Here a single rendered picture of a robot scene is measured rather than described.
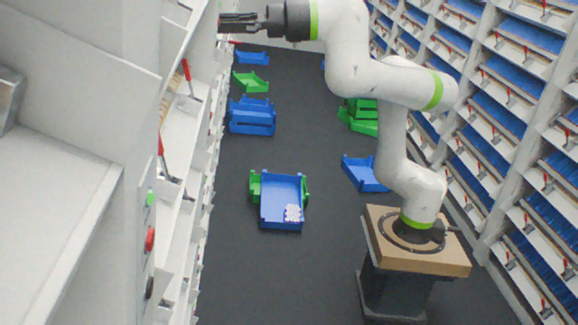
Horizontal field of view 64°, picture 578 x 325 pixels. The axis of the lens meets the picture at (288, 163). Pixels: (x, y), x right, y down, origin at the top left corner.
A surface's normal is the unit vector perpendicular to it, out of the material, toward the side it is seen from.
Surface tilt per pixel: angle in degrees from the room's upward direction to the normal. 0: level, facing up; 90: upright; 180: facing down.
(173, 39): 90
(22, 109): 90
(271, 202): 19
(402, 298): 90
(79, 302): 90
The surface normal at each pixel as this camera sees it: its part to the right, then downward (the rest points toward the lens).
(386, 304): 0.02, 0.47
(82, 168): 0.48, -0.79
